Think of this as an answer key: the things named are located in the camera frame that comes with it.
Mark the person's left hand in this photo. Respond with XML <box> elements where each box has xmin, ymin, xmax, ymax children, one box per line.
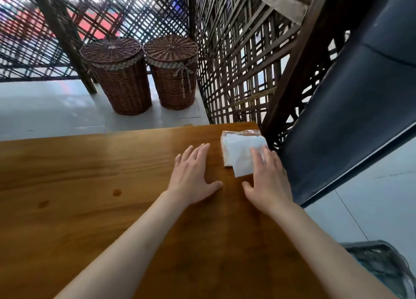
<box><xmin>166</xmin><ymin>143</ymin><xmax>224</xmax><ymax>208</ymax></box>

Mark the person's right hand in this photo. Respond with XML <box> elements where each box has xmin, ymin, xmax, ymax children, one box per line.
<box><xmin>241</xmin><ymin>146</ymin><xmax>294</xmax><ymax>215</ymax></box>

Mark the white paper napkin pack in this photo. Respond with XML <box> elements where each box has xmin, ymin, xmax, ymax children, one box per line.
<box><xmin>221</xmin><ymin>129</ymin><xmax>269</xmax><ymax>178</ymax></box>

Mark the metal tray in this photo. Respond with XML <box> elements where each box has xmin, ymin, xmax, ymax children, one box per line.
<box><xmin>339</xmin><ymin>240</ymin><xmax>416</xmax><ymax>299</ymax></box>

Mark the person's right forearm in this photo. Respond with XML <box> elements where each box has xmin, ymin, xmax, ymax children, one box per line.
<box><xmin>270</xmin><ymin>201</ymin><xmax>399</xmax><ymax>299</ymax></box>

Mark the person's left forearm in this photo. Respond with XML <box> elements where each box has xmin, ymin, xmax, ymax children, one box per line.
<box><xmin>53</xmin><ymin>191</ymin><xmax>189</xmax><ymax>299</ymax></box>

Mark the brown wicker lidded basket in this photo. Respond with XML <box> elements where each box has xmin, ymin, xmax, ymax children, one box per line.
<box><xmin>79</xmin><ymin>37</ymin><xmax>153</xmax><ymax>116</ymax></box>
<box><xmin>143</xmin><ymin>35</ymin><xmax>199</xmax><ymax>111</ymax></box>

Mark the dark wooden table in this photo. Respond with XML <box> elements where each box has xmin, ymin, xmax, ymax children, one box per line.
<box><xmin>0</xmin><ymin>121</ymin><xmax>329</xmax><ymax>299</ymax></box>

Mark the grey blue pillar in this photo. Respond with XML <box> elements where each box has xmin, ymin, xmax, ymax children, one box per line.
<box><xmin>278</xmin><ymin>0</ymin><xmax>416</xmax><ymax>208</ymax></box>

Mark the dark wooden lattice screen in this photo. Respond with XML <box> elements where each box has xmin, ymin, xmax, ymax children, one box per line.
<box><xmin>0</xmin><ymin>0</ymin><xmax>192</xmax><ymax>95</ymax></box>
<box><xmin>192</xmin><ymin>0</ymin><xmax>335</xmax><ymax>150</ymax></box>

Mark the dark wooden post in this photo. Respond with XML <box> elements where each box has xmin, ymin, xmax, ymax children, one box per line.
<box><xmin>260</xmin><ymin>0</ymin><xmax>358</xmax><ymax>147</ymax></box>

